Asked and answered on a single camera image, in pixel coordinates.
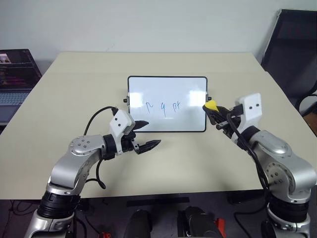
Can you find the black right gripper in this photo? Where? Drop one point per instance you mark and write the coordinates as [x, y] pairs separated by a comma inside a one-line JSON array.
[[226, 121]]

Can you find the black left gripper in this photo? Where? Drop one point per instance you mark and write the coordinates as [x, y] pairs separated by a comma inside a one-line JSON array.
[[127, 142]]

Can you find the yellow whiteboard eraser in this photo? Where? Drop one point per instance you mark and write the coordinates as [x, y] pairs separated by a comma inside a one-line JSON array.
[[211, 104]]

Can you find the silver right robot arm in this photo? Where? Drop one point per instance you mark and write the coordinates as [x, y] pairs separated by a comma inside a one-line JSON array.
[[284, 168]]

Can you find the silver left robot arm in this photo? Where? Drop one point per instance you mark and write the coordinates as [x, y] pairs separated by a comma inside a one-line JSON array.
[[67, 171]]

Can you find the dark rounded shape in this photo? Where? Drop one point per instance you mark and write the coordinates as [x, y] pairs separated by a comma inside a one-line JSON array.
[[138, 223], [200, 223]]

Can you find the black office chair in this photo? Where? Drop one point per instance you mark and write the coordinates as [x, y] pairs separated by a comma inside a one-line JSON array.
[[289, 49]]

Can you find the red floor object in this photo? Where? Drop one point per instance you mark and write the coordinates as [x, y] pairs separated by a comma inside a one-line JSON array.
[[220, 224]]

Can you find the open grey laptop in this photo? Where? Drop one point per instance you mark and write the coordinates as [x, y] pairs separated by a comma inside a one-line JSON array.
[[17, 74]]

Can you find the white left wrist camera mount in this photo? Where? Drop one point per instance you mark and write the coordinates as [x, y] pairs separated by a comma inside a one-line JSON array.
[[120, 122]]

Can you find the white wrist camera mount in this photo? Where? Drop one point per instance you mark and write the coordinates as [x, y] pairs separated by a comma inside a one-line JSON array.
[[120, 122], [252, 109]]

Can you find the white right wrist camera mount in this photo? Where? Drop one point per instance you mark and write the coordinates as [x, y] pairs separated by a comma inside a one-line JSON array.
[[252, 109]]

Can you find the white tabletop whiteboard black frame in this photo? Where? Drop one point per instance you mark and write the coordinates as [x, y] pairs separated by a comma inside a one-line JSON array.
[[168, 91]]

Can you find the black table bracket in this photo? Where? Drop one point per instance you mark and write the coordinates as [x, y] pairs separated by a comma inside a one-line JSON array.
[[244, 197]]

